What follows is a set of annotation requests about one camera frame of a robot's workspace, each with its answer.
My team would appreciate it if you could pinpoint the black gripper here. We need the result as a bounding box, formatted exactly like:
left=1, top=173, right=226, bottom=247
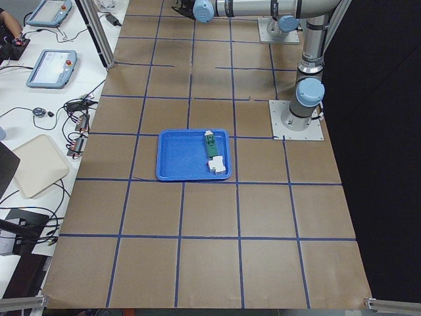
left=172, top=0, right=195, bottom=16

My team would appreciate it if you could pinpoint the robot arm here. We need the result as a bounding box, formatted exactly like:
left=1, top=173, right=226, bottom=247
left=172, top=0, right=339, bottom=23
left=270, top=1, right=335, bottom=132

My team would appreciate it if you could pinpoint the black power adapter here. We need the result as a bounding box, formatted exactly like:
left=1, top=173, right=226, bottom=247
left=105, top=13, right=121, bottom=26

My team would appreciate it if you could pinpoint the blue teach pendant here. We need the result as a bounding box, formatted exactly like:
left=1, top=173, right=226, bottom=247
left=26, top=49, right=78, bottom=89
left=26, top=0, right=72, bottom=27

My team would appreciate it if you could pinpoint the green relay socket module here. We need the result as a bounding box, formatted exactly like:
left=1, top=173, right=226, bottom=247
left=205, top=130, right=218, bottom=159

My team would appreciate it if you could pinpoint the blue plastic tray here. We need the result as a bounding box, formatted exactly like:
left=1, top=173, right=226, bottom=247
left=156, top=128, right=232, bottom=182

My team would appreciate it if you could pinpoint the white circuit breaker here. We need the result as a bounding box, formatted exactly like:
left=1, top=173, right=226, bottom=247
left=207, top=155, right=226, bottom=175

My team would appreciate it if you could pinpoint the round grey puck device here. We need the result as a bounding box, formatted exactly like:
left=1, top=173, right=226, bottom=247
left=32, top=107, right=47, bottom=118

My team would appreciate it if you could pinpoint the beige plastic tray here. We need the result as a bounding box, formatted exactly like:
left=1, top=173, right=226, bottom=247
left=12, top=134, right=69, bottom=198

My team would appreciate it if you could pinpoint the aluminium frame post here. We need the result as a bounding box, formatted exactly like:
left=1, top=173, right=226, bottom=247
left=75, top=0, right=115, bottom=69

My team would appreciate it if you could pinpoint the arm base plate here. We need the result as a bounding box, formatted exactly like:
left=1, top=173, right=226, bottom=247
left=257, top=15, right=300, bottom=45
left=269, top=100, right=324, bottom=141

